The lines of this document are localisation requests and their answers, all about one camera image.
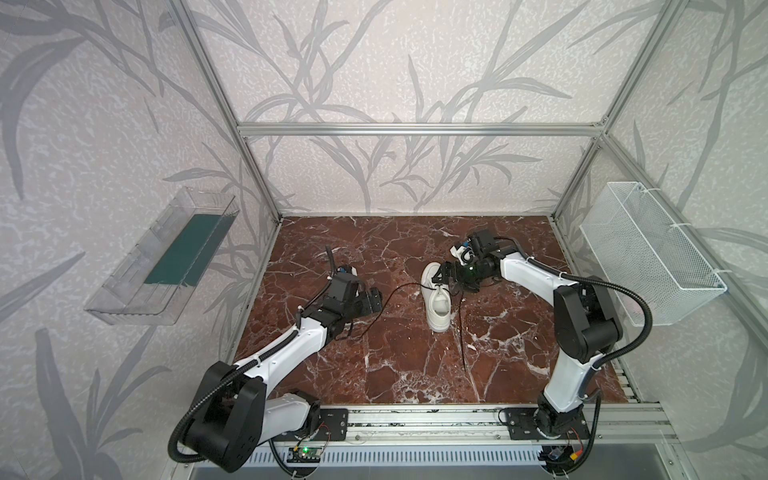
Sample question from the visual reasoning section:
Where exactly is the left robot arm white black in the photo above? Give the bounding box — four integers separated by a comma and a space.
167, 263, 383, 473

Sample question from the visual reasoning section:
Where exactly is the aluminium frame crossbar back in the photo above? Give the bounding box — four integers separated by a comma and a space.
237, 122, 602, 138

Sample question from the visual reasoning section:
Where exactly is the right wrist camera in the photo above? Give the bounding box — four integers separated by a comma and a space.
450, 229, 499, 265

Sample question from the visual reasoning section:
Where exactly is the white wire mesh basket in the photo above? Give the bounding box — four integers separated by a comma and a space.
580, 182, 727, 326

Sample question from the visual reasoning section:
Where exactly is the black shoelace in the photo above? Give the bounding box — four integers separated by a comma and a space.
335, 263, 470, 372

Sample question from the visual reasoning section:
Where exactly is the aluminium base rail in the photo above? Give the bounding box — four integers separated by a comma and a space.
173, 403, 679, 448

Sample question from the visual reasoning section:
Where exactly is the clear plastic wall bin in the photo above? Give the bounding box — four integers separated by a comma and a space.
84, 187, 240, 326

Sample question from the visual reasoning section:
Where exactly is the aluminium frame post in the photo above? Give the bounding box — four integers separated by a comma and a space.
168, 0, 282, 223
550, 0, 689, 221

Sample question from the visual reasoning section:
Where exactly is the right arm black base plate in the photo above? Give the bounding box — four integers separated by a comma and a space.
497, 407, 590, 441

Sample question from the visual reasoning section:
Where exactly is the right circuit board with wires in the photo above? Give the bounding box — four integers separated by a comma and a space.
539, 445, 585, 465

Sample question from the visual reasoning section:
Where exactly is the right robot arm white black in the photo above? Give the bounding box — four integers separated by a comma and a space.
421, 230, 653, 439

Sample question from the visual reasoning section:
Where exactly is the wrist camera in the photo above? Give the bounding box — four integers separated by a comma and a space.
450, 229, 499, 265
333, 265, 359, 282

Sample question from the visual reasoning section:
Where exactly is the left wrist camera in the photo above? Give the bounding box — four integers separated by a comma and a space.
333, 265, 359, 282

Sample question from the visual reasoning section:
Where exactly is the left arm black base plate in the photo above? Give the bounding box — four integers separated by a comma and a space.
295, 407, 349, 442

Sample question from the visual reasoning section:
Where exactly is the aluminium frame post back right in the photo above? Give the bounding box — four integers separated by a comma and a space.
550, 0, 689, 221

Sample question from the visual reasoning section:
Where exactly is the aluminium frame post back left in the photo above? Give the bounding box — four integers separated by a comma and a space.
168, 0, 282, 223

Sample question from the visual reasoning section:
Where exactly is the white sneaker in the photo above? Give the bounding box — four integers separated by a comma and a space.
420, 262, 452, 333

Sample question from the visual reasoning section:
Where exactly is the left green circuit board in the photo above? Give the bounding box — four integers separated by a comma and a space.
285, 446, 325, 465

